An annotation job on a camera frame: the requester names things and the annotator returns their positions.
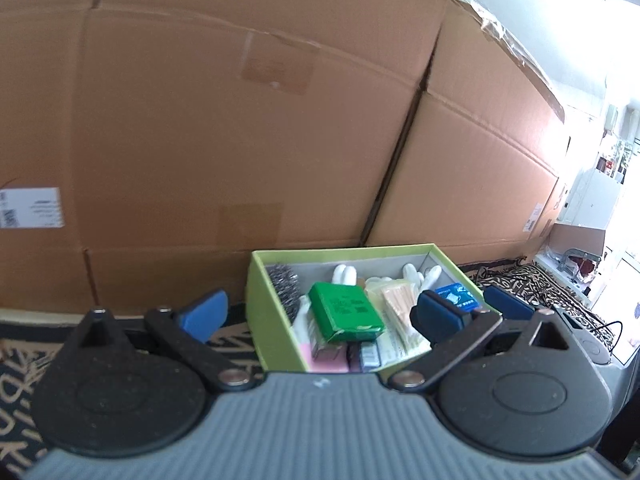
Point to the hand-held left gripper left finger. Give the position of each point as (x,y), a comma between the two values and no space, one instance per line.
(205,315)

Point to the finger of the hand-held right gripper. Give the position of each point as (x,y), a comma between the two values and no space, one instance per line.
(417,325)
(510,301)

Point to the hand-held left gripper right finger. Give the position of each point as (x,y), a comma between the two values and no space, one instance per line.
(442,316)

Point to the blue box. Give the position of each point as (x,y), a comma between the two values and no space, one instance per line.
(457,296)

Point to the clear pack of cotton swabs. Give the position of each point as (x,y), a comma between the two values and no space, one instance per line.
(400,305)

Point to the white glove with pink cuff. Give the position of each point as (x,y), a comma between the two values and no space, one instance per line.
(422,276)
(345,274)

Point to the dark shiny box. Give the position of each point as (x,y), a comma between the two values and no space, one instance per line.
(362,357)

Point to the light green box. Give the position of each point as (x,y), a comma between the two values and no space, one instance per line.
(270,320)

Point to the small green box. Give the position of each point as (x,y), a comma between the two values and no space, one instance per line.
(345,310)

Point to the steel wool scrubber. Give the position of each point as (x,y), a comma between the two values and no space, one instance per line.
(285,290)

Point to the small cardboard sheet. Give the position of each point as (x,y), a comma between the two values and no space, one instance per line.
(577,237)

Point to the white cabinet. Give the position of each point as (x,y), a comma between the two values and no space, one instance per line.
(592,197)

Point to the large labelled cardboard box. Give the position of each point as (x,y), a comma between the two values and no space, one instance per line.
(200,135)

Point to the black mat with tan letters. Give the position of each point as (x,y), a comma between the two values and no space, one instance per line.
(20,360)

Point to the grey metal frame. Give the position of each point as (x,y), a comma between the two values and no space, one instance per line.
(575,257)

